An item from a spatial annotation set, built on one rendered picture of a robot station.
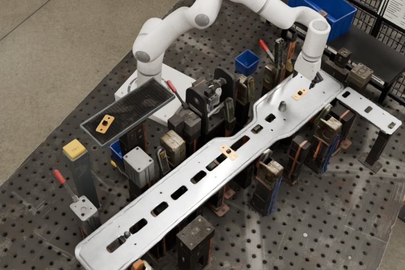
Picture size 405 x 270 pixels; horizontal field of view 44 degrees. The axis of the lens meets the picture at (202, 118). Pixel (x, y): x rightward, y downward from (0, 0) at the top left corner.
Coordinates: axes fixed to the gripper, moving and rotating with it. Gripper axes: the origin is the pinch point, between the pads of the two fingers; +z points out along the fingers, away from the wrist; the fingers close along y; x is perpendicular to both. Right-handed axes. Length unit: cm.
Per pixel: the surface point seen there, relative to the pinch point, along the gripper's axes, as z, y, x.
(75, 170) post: 2, -30, -99
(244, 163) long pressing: 9.4, 8.5, -45.5
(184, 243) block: 6, 18, -88
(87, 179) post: 13, -30, -95
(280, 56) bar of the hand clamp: -3.0, -14.6, 0.9
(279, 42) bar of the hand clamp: -12.6, -15.5, -1.4
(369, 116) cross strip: 8.5, 29.4, 12.4
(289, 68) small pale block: 5.7, -11.7, 6.2
